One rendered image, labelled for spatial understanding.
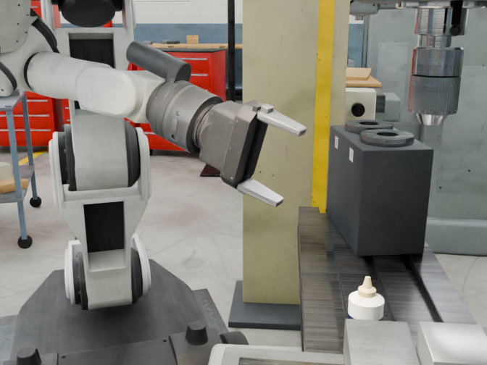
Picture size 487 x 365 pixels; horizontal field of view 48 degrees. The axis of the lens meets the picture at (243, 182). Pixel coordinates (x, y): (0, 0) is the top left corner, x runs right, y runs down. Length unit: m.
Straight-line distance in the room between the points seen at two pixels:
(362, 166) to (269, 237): 1.58
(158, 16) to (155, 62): 9.01
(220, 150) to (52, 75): 0.32
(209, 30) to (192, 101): 8.90
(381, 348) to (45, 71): 0.65
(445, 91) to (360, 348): 0.25
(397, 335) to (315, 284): 0.34
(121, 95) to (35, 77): 0.20
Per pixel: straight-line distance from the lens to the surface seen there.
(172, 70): 0.78
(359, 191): 0.93
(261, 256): 2.50
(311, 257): 0.96
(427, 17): 0.56
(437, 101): 0.56
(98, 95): 0.82
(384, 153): 0.92
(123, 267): 1.31
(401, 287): 0.88
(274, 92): 2.30
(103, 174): 1.15
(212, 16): 9.65
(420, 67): 0.56
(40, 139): 5.78
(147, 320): 1.45
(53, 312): 1.54
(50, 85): 0.93
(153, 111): 0.77
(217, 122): 0.73
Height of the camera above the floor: 1.30
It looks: 17 degrees down
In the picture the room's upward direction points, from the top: straight up
